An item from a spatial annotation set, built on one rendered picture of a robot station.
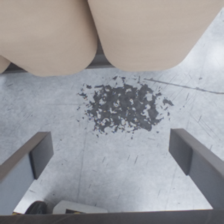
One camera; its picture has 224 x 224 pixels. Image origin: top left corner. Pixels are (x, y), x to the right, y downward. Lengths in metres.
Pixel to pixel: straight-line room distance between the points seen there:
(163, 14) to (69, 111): 0.73
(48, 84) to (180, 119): 0.83
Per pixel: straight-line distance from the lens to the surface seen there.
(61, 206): 0.93
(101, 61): 0.96
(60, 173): 1.02
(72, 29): 0.59
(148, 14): 0.45
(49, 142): 0.17
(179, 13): 0.47
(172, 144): 0.17
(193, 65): 1.06
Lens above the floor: 0.91
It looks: 80 degrees down
